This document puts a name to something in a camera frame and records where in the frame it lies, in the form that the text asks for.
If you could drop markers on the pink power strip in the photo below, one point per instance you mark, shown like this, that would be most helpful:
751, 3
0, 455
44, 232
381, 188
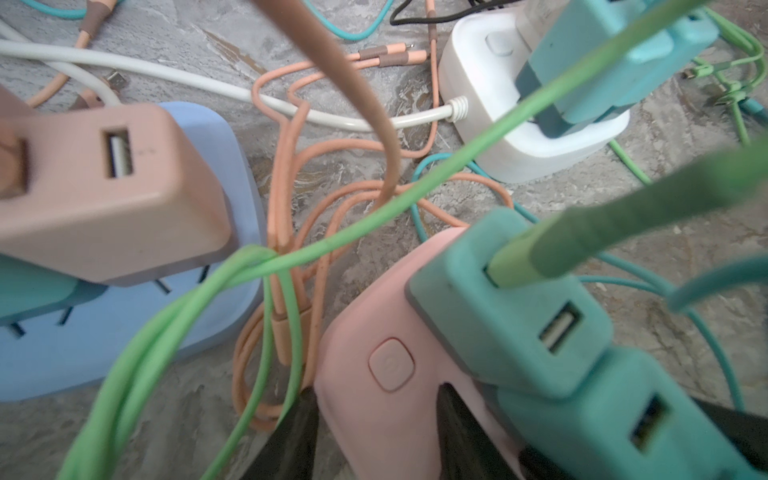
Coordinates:
377, 379

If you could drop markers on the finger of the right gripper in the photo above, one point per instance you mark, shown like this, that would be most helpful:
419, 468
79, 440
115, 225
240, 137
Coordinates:
746, 431

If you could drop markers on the blue power strip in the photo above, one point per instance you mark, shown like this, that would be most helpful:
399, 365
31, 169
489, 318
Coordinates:
72, 347

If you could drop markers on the teal charger on blue strip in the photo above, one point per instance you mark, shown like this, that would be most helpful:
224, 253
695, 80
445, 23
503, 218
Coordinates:
28, 290

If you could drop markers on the teal USB charger with green cable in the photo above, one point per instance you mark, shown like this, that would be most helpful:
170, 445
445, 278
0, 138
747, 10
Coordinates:
541, 339

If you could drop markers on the pink USB charger front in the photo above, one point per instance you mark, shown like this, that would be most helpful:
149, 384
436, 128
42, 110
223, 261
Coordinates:
115, 196

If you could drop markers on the teal charger on white strip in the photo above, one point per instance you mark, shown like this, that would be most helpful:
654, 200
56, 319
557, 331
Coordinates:
561, 38

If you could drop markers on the white power strip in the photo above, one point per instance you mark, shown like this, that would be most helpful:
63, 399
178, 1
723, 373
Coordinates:
480, 62

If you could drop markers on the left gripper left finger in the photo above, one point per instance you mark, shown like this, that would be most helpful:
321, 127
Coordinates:
290, 451

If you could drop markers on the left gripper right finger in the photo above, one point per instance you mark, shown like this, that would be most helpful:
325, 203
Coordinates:
466, 452

